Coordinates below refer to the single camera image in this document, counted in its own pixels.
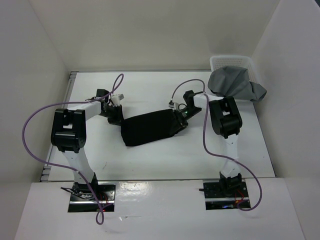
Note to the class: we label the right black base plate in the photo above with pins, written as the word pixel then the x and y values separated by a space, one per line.
pixel 216 199

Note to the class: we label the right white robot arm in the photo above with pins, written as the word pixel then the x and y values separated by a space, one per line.
pixel 226 123

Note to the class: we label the white plastic laundry basket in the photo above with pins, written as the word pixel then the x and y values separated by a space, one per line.
pixel 219 61

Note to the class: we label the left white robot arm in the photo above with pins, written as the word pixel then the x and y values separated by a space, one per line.
pixel 83 174

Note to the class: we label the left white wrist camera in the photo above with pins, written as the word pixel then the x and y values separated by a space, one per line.
pixel 115 100

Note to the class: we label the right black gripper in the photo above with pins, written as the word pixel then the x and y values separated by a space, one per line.
pixel 180 122

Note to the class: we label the grey skirt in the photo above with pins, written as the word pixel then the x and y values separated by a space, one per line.
pixel 234 81

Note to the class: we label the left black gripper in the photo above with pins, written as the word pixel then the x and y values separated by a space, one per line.
pixel 118 119

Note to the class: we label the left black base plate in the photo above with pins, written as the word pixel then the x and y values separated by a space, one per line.
pixel 83 201

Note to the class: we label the black skirt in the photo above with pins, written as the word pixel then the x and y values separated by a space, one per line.
pixel 150 127

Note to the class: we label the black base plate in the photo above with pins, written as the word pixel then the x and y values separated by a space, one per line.
pixel 216 199
pixel 83 201

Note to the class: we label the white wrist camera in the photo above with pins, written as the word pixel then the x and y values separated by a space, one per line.
pixel 115 100
pixel 175 106

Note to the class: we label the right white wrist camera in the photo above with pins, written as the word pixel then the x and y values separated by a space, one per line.
pixel 175 106

